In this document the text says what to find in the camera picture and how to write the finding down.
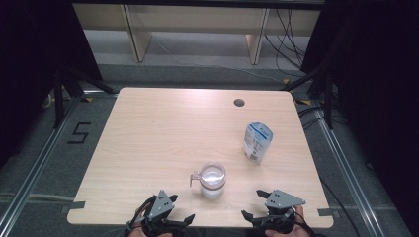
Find person's left hand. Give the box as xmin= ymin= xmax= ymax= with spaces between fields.
xmin=127 ymin=224 xmax=174 ymax=237

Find light wooden shelf unit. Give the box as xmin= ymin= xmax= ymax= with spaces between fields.
xmin=72 ymin=3 xmax=322 ymax=66

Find pale cable loop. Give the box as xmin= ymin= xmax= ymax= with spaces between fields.
xmin=42 ymin=92 xmax=57 ymax=111

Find black curtain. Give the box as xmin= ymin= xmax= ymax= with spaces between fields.
xmin=299 ymin=0 xmax=419 ymax=231
xmin=0 ymin=0 xmax=104 ymax=169

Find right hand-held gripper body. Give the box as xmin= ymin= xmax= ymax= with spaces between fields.
xmin=252 ymin=189 xmax=306 ymax=235

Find long black floor cable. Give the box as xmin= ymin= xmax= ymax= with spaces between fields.
xmin=319 ymin=179 xmax=364 ymax=237

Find aluminium floor rail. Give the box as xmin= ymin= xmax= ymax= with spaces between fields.
xmin=0 ymin=98 xmax=82 ymax=231
xmin=310 ymin=100 xmax=384 ymax=237

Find blue white milk carton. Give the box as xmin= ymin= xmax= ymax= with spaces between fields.
xmin=243 ymin=121 xmax=275 ymax=165

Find person's right hand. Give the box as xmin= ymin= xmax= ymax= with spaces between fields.
xmin=264 ymin=205 xmax=312 ymax=237

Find black floor cables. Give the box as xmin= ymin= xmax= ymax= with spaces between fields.
xmin=296 ymin=104 xmax=349 ymax=131

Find clear hinged jar lid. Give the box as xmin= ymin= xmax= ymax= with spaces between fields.
xmin=189 ymin=161 xmax=227 ymax=191

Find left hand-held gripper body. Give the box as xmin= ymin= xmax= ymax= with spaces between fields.
xmin=126 ymin=189 xmax=188 ymax=237

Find bundle of black cables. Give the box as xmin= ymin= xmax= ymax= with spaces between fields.
xmin=263 ymin=9 xmax=308 ymax=78

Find thick black gripper cable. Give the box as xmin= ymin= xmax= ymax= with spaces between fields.
xmin=291 ymin=210 xmax=319 ymax=237

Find black metal stand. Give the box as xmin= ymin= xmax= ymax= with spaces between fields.
xmin=280 ymin=63 xmax=334 ymax=130
xmin=53 ymin=63 xmax=117 ymax=129

